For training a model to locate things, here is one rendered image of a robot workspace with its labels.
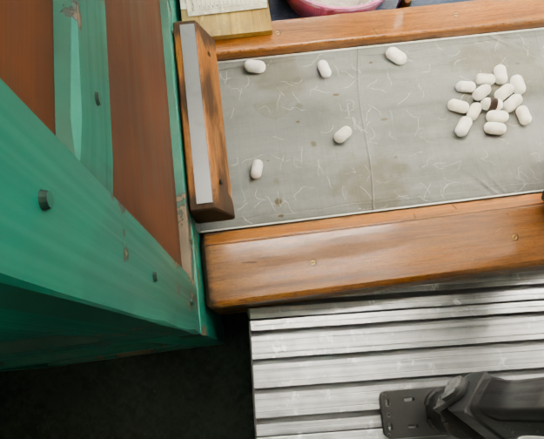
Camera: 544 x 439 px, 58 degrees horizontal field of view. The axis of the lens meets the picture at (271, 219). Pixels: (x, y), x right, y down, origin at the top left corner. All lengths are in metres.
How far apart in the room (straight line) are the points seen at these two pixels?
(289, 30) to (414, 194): 0.35
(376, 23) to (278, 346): 0.57
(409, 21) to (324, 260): 0.45
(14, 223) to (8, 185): 0.01
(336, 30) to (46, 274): 0.77
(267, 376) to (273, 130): 0.40
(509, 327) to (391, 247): 0.26
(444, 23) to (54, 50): 0.77
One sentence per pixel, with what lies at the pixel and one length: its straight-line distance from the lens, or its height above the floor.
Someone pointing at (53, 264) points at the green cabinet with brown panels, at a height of 1.31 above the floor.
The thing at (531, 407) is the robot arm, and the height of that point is 0.95.
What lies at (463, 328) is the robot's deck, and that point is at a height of 0.67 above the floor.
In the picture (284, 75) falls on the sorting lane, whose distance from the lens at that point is 0.88.
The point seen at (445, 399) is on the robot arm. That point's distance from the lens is 0.76.
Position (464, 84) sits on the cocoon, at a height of 0.76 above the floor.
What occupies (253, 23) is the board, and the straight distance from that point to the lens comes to 0.90.
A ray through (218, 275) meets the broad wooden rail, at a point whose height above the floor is 0.76.
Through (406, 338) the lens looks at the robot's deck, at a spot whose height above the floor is 0.67.
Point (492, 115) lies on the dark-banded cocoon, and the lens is 0.91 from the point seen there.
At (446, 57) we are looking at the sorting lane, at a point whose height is 0.74.
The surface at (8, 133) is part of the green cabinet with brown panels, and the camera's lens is 0.19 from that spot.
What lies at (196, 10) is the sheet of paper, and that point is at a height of 0.78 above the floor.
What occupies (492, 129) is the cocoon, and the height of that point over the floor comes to 0.76.
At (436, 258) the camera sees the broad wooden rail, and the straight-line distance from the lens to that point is 0.79.
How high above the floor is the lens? 1.50
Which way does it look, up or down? 75 degrees down
